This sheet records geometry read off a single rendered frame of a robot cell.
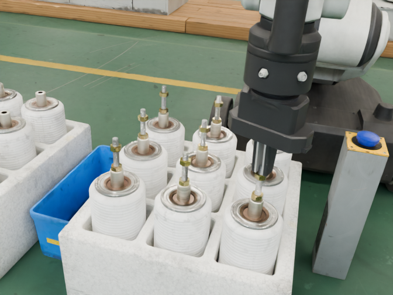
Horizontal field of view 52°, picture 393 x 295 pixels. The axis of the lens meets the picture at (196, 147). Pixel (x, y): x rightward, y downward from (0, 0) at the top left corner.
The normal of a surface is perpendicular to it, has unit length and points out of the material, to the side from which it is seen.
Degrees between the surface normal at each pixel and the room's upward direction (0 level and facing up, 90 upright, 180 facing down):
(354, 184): 90
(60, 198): 88
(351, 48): 101
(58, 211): 88
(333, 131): 46
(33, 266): 0
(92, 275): 90
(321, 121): 0
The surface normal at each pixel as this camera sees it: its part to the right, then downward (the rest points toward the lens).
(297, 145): 0.15, 0.51
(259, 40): -0.79, 0.27
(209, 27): -0.22, 0.48
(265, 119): -0.59, 0.37
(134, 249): 0.06, -0.86
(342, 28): -0.19, 0.18
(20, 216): 0.95, 0.21
